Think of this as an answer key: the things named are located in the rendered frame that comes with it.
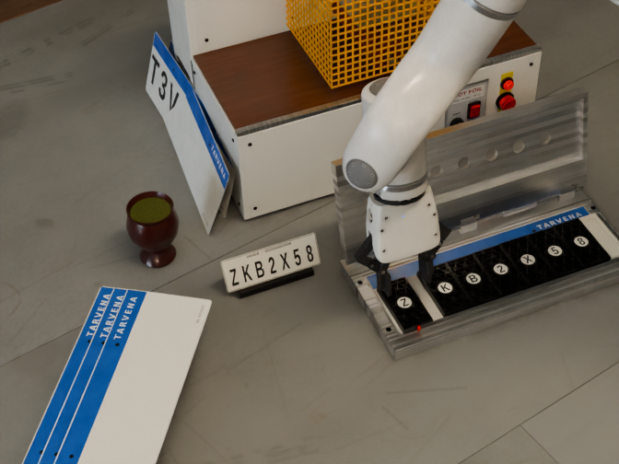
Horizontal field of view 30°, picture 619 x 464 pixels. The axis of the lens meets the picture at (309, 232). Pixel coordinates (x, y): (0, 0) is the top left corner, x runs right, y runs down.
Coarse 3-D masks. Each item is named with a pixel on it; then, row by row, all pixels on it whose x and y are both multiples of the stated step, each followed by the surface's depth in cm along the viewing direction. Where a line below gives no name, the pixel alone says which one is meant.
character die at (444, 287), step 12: (444, 264) 183; (420, 276) 181; (432, 276) 182; (444, 276) 182; (432, 288) 180; (444, 288) 179; (456, 288) 180; (444, 300) 177; (456, 300) 177; (468, 300) 177; (444, 312) 175; (456, 312) 176
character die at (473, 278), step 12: (456, 264) 183; (468, 264) 184; (480, 264) 182; (456, 276) 181; (468, 276) 181; (480, 276) 181; (468, 288) 179; (480, 288) 180; (492, 288) 179; (480, 300) 177; (492, 300) 178
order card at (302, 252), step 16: (288, 240) 183; (304, 240) 184; (240, 256) 181; (256, 256) 182; (272, 256) 183; (288, 256) 184; (304, 256) 185; (224, 272) 181; (240, 272) 182; (256, 272) 183; (272, 272) 184; (288, 272) 185; (240, 288) 183
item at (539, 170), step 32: (576, 96) 184; (448, 128) 179; (480, 128) 180; (512, 128) 183; (544, 128) 186; (576, 128) 188; (448, 160) 182; (480, 160) 184; (512, 160) 186; (544, 160) 189; (576, 160) 190; (352, 192) 176; (448, 192) 185; (480, 192) 186; (512, 192) 188; (544, 192) 191; (352, 224) 179; (448, 224) 186; (352, 256) 182
